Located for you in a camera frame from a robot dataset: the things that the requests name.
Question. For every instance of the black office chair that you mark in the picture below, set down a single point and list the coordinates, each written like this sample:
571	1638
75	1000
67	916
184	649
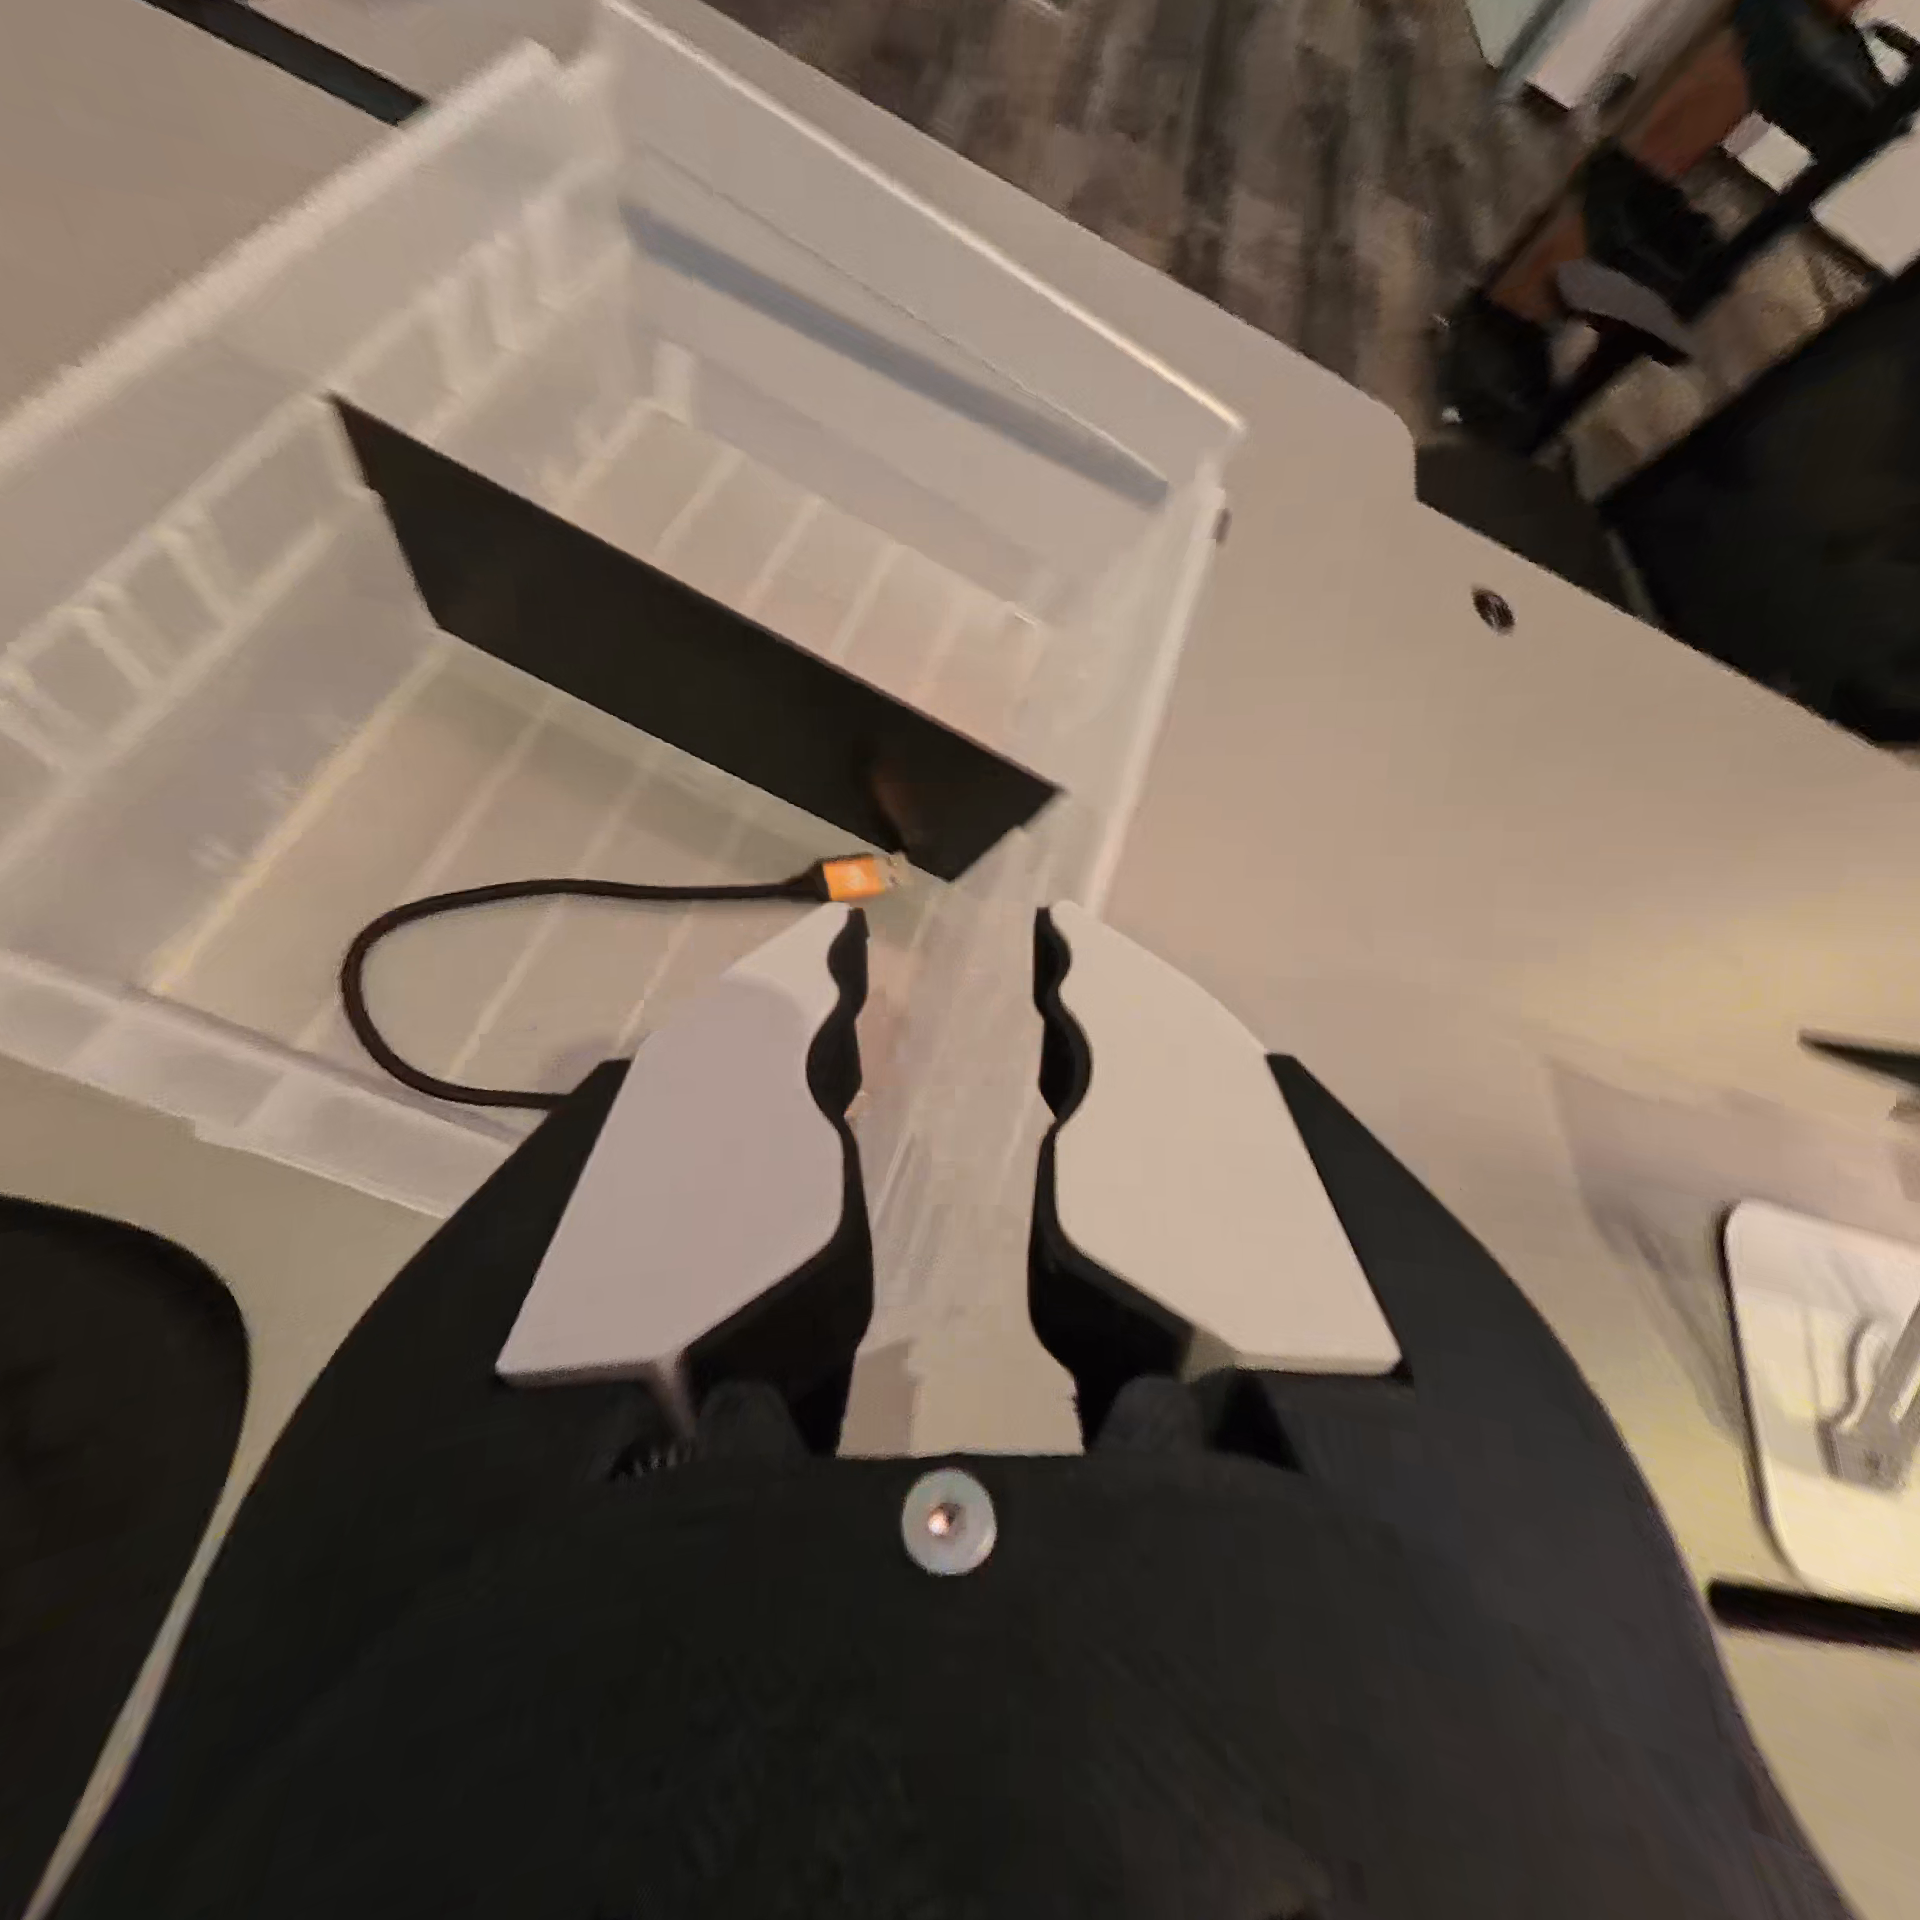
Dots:
1770	523

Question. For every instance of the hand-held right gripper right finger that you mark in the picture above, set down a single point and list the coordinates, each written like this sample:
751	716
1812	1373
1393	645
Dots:
1214	1200

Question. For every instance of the white charging pad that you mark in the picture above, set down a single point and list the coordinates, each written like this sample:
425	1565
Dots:
1786	1349

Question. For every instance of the clear plastic bin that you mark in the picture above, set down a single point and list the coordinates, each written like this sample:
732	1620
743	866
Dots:
224	721

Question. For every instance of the black padded armrest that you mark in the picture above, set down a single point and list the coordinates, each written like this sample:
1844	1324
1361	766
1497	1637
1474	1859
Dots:
106	1424

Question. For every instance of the metal table grommet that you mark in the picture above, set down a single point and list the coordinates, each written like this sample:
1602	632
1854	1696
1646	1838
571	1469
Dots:
1494	608

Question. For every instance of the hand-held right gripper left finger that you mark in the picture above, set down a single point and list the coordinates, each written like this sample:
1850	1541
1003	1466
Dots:
674	1200

